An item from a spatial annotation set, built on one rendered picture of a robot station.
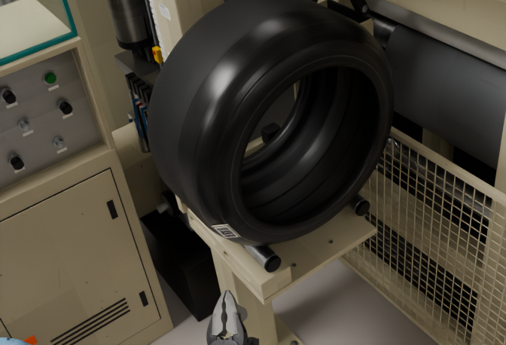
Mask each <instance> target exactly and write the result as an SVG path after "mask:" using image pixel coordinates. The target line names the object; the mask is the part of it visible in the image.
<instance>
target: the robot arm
mask: <svg viewBox="0 0 506 345"><path fill-rule="evenodd" d="M247 316H248V314H247V310H246V308H244V307H241V306H240V305H238V303H237V302H236V299H235V297H234V296H233V294H232V293H231V292H230V290H224V291H223V293H222V294H221V296H220V298H219V299H218V302H217V304H216V306H215V309H214V312H213V314H212V316H211V319H210V321H209V326H208V328H207V332H206V341H207V345H259V338H256V337H248V335H247V331H246V329H245V326H244V325H243V322H244V321H245V320H246V319H247ZM228 331H229V332H230V333H231V334H232V335H233V336H230V337H229V338H225V339H224V338H223V337H225V336H226V334H227V332H228ZM221 336H222V337H221ZM0 345H31V344H29V343H27V342H25V341H22V340H18V339H15V338H9V337H0Z"/></svg>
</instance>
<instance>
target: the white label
mask: <svg viewBox="0 0 506 345"><path fill-rule="evenodd" d="M212 228H214V229H215V230H216V231H217V232H218V233H219V234H220V235H222V237H223V238H225V239H228V238H236V237H241V236H240V235H239V234H238V233H237V232H236V231H235V230H234V229H233V228H232V227H231V226H230V225H229V224H220V225H213V226H212Z"/></svg>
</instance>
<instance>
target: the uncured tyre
mask: <svg viewBox="0 0 506 345"><path fill-rule="evenodd" d="M299 80H300V86H299V90H298V94H297V98H296V100H295V103H294V106H293V108H292V110H291V112H290V114H289V116H288V118H287V119H286V121H285V123H284V124H283V125H282V127H281V128H280V130H279V131H278V132H277V133H276V135H275V136H274V137H273V138H272V139H271V140H270V141H269V142H268V143H267V144H266V145H264V146H263V147H262V148H260V149H259V150H257V151H256V152H255V153H253V154H251V155H249V156H247V157H245V158H244V155H245V151H246V149H247V146H248V143H249V140H250V138H251V136H252V134H253V132H254V131H255V128H256V126H257V125H258V123H259V121H260V120H261V118H262V117H263V116H264V114H265V113H266V111H267V110H268V108H269V107H270V106H271V105H272V104H273V103H274V102H275V101H276V100H277V99H278V98H279V96H281V95H282V94H283V93H284V92H285V91H286V90H287V89H288V88H289V87H290V86H291V85H293V84H294V83H296V82H297V81H299ZM394 107H395V97H394V84H393V77H392V69H391V66H390V63H389V59H388V57H387V55H386V52H385V51H384V50H383V47H382V46H381V44H380V43H379V42H378V41H377V40H376V39H375V38H374V37H373V36H372V35H371V34H370V33H369V32H368V31H367V30H366V29H365V28H364V27H363V26H362V25H361V24H360V23H358V22H356V21H354V20H352V19H350V18H348V17H346V16H344V15H342V14H339V13H337V12H336V11H333V10H331V9H329V8H326V7H325V6H323V5H320V4H319V3H316V2H314V1H312V0H229V1H227V2H225V3H223V4H221V5H219V6H217V7H216V8H214V9H213V10H211V11H210V12H208V13H207V14H206V15H204V16H203V17H202V18H200V19H199V20H198V21H197V22H196V23H195V24H193V25H192V27H190V28H189V30H188V31H186V33H185V34H184V35H183V36H182V37H181V39H180V40H179V41H178V43H177V44H176V45H175V46H174V48H173V49H172V51H171V52H170V54H169V55H168V57H167V58H166V61H165V63H164V64H163V66H162V68H161V70H160V73H159V75H158V76H157V80H156V82H155V84H154V88H153V90H152V94H151V98H150V102H149V106H148V119H147V132H148V144H149V148H150V151H151V155H152V157H153V160H154V163H155V166H156V168H157V171H158V172H159V174H160V176H161V178H162V180H163V181H164V182H165V183H166V185H167V186H168V187H169V188H170V189H171V190H172V191H173V192H174V193H175V195H176V196H177V197H178V198H179V199H180V200H181V201H182V202H183V203H184V204H185V205H186V206H187V207H188V208H189V209H190V210H191V211H192V212H193V213H194V214H195V216H196V217H197V218H198V219H199V220H200V221H201V222H202V223H203V224H204V225H205V226H206V227H207V228H209V229H210V230H211V231H213V232H214V233H216V234H217V235H219V236H221V237H222V235H220V234H219V233H218V232H217V231H216V230H215V229H214V228H212V226H213V225H220V224H229V225H230V226H231V227H232V228H233V229H234V230H235V231H236V232H237V233H238V234H239V235H240V236H241V237H236V238H228V240H230V241H232V242H235V243H238V244H242V245H246V246H267V245H272V244H276V243H281V242H285V241H288V240H293V239H296V238H298V237H301V236H303V235H305V234H308V233H310V232H312V231H314V230H315V229H317V228H319V227H321V226H322V225H323V224H325V223H326V222H328V221H329V220H331V219H332V218H333V217H334V216H335V215H336V214H338V213H339V212H340V211H341V210H342V209H343V208H344V207H345V206H346V205H347V204H348V203H349V202H350V201H351V200H352V199H353V198H354V197H355V196H356V194H357V193H358V192H359V191H360V190H361V189H362V187H363V186H364V184H365V183H366V181H367V180H368V179H369V178H370V175H371V174H372V172H373V171H374V169H375V167H376V165H377V164H378V162H379V160H380V158H381V156H382V154H383V151H384V149H385V146H386V143H387V141H388V138H389V134H390V131H391V128H392V121H393V115H394Z"/></svg>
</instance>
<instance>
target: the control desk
mask: <svg viewBox="0 0 506 345"><path fill-rule="evenodd" d="M115 147H116V145H115V143H114V139H113V136H112V134H111V130H110V126H109V124H108V120H107V117H106V115H105V111H104V108H103V105H102V101H101V99H100V96H99V92H98V90H97V86H96V82H95V80H94V77H93V73H92V71H91V68H90V64H89V61H88V58H87V55H86V52H85V49H84V45H83V42H82V40H81V38H80V37H79V36H75V37H74V38H70V39H68V40H66V41H62V42H60V43H58V44H55V45H53V46H50V47H47V48H45V49H43V50H40V51H37V52H35V53H32V54H30V55H28V56H25V57H22V58H19V59H18V60H14V61H12V62H10V63H7V64H4V65H2V66H0V337H9V338H15V339H18V340H22V341H24V340H25V339H27V338H29V337H31V336H32V335H34V336H35V339H36V340H37V343H35V344H33V345H148V344H149V343H151V342H152V341H154V340H156V339H158V338H159V337H161V336H162V335H164V334H165V333H167V332H168V331H171V330H172V329H173V324H172V320H171V318H170V315H169V311H168V308H167V305H166V302H165V299H164V296H163V293H162V289H161V287H160V283H159V280H158V278H157V274H156V271H155V268H154V264H153V261H152V259H151V255H150V252H149V249H148V245H147V243H146V240H145V236H144V234H143V231H142V226H141V224H140V221H139V217H138V215H137V212H136V208H135V205H134V202H133V199H132V196H131V193H130V189H129V186H128V184H127V180H126V177H125V175H124V172H123V167H122V165H121V162H120V158H119V156H118V153H117V149H116V148H115Z"/></svg>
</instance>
